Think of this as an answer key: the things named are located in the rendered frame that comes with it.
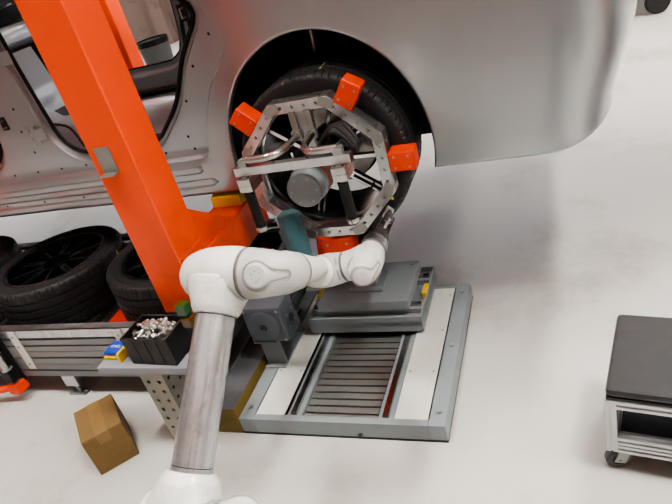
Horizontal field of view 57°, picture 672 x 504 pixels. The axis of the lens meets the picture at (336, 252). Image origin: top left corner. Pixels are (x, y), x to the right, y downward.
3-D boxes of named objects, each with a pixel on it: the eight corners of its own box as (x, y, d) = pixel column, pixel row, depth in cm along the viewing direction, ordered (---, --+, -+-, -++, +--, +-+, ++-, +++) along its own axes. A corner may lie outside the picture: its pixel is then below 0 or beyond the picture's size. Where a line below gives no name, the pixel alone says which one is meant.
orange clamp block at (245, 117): (265, 114, 222) (244, 100, 222) (256, 123, 216) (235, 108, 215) (257, 129, 227) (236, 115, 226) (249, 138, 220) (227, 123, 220)
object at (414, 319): (437, 281, 279) (433, 264, 274) (424, 333, 250) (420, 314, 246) (335, 286, 297) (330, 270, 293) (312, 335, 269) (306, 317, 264)
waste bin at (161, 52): (188, 73, 923) (172, 32, 894) (163, 85, 897) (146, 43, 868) (171, 74, 955) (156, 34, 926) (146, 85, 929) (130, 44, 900)
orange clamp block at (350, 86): (356, 103, 210) (366, 80, 205) (350, 112, 204) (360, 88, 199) (338, 95, 210) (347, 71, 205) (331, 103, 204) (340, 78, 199)
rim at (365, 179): (425, 114, 231) (305, 51, 230) (414, 138, 212) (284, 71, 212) (370, 213, 261) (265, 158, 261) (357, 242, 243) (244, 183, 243)
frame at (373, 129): (408, 222, 229) (376, 80, 203) (404, 231, 224) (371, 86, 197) (277, 233, 249) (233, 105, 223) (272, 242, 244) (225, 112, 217)
